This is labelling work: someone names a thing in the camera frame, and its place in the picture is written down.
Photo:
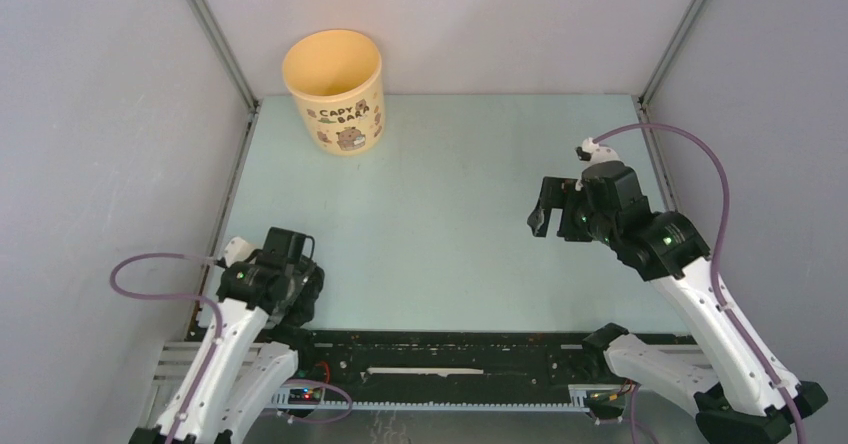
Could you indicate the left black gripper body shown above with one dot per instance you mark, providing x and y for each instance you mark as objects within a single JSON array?
[{"x": 300, "y": 274}]

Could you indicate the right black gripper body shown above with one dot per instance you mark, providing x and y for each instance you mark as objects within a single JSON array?
[{"x": 577, "y": 222}]

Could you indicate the black trash bag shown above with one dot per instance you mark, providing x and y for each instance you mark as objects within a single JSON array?
[{"x": 302, "y": 310}]

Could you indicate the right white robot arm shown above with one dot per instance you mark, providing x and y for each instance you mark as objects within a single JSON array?
[{"x": 745, "y": 395}]

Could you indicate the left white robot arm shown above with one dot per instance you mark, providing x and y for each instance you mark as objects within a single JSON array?
[{"x": 255, "y": 342}]

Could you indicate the yellow capybara trash bin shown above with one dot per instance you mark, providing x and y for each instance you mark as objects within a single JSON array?
[{"x": 335, "y": 79}]

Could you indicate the small electronics board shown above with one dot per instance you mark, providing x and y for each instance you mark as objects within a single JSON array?
[{"x": 304, "y": 396}]

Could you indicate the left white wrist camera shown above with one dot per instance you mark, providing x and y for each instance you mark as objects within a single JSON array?
[{"x": 236, "y": 250}]

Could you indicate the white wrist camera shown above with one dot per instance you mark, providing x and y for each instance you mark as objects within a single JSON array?
[
  {"x": 236, "y": 250},
  {"x": 592, "y": 153}
]

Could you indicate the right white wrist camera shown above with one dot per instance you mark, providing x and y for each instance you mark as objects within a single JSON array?
[{"x": 592, "y": 153}]

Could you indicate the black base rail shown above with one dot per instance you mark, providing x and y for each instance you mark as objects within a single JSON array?
[{"x": 455, "y": 369}]

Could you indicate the right aluminium frame post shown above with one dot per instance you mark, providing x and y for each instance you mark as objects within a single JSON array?
[{"x": 675, "y": 45}]

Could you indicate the aluminium frame post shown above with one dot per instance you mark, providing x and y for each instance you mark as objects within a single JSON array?
[
  {"x": 675, "y": 45},
  {"x": 208, "y": 22}
]

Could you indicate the left aluminium frame post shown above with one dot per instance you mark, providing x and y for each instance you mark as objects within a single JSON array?
[{"x": 208, "y": 22}]

